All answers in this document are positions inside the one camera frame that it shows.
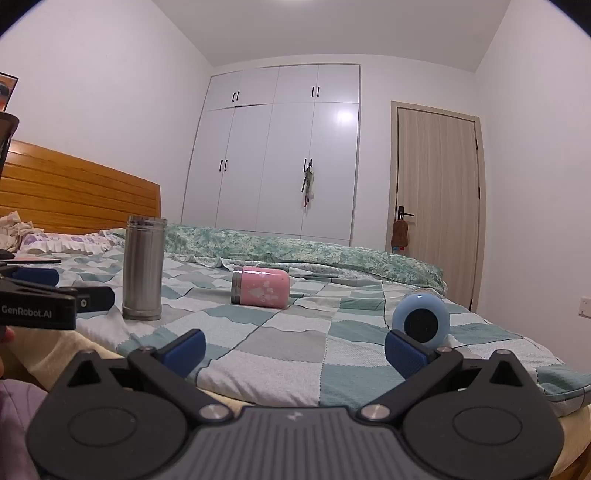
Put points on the purple clothing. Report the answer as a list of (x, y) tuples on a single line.
[(14, 424)]

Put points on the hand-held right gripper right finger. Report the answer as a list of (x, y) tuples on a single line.
[(406, 353)]

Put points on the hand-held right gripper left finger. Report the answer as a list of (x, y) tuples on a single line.
[(184, 351)]

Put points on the pink cup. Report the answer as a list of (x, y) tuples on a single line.
[(263, 287)]

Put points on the checked bed sheet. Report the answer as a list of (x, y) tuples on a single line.
[(295, 350)]

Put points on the wall picture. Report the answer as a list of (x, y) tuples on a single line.
[(7, 90)]

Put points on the white wardrobe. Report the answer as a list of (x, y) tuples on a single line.
[(277, 152)]

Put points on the wooden headboard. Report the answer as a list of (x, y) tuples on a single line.
[(69, 189)]

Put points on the light blue cup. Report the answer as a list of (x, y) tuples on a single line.
[(421, 321)]

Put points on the cream blanket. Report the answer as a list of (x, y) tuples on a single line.
[(69, 344)]

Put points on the crumpled white cloth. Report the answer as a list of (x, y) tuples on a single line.
[(14, 226)]

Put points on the purple floral pillow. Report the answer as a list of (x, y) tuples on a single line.
[(64, 242)]

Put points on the brown hanging pouch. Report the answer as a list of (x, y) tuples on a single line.
[(400, 234)]

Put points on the stainless steel thermos cup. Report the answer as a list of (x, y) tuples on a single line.
[(143, 267)]

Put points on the green floral quilt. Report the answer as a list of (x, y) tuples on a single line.
[(323, 256)]

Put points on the beige wooden door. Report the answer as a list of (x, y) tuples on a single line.
[(438, 194)]

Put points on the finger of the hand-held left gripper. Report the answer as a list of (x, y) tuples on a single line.
[(37, 276), (94, 300)]

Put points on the black stand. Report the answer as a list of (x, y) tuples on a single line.
[(8, 134)]

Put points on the person's left hand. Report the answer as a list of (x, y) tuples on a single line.
[(4, 334)]

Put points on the wall socket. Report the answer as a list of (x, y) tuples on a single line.
[(585, 308)]

